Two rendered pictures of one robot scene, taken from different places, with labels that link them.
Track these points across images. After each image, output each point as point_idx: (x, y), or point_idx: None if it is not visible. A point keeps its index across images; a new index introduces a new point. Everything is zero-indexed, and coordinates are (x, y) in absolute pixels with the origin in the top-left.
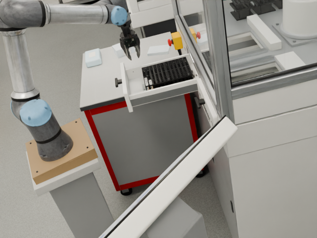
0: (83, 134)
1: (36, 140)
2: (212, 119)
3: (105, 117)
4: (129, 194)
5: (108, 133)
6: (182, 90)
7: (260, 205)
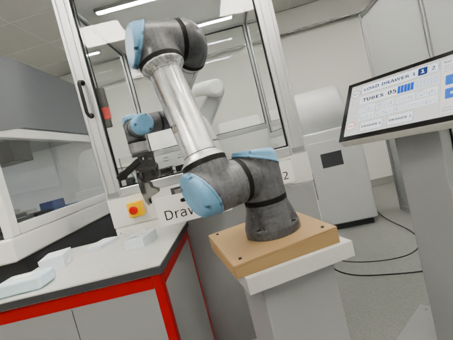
0: None
1: (280, 196)
2: (288, 163)
3: (172, 283)
4: None
5: (178, 316)
6: None
7: None
